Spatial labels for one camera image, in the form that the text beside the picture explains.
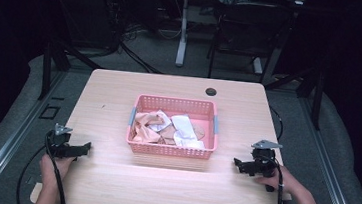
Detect black cable loop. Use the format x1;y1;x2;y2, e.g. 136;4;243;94
13;142;48;204

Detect thin black cable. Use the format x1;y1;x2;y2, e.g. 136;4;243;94
266;106;286;143

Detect black metal stand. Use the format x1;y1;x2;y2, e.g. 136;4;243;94
36;39;105;107
260;54;329;132

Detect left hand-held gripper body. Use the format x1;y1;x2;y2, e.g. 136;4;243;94
43;122;82;160

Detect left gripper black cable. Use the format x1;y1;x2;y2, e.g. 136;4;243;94
38;130;75;204

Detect person's right hand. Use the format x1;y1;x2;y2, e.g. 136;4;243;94
253;162;301;197

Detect pink plastic basket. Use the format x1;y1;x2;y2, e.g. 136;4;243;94
124;92;222;162

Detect black floor cables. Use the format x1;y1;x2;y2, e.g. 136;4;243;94
113;20;169;76

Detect brown crumpled cloth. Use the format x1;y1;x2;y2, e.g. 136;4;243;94
157;123;180;147

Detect short white table foot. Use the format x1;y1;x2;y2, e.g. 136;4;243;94
251;56;266;76

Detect white and peach crumpled cloth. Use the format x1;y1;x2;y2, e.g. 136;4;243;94
146;108;173;134

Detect tan crumpled cloth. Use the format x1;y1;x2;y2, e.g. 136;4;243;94
190;122;207;141

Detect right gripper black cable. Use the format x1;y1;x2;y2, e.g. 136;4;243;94
264;156;290;204

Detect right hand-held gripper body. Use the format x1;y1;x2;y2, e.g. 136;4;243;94
245;138;285;180

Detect black round cable hole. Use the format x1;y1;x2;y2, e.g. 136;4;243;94
204;86;218;97

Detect white metal table leg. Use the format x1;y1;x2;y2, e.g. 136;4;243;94
174;0;193;68

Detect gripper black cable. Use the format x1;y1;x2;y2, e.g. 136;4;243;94
264;156;290;204
38;130;75;204

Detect person's left hand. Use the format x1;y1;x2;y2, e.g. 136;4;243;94
37;153;76;190

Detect aluminium floor rail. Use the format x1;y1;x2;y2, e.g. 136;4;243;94
289;95;362;204
0;64;69;204

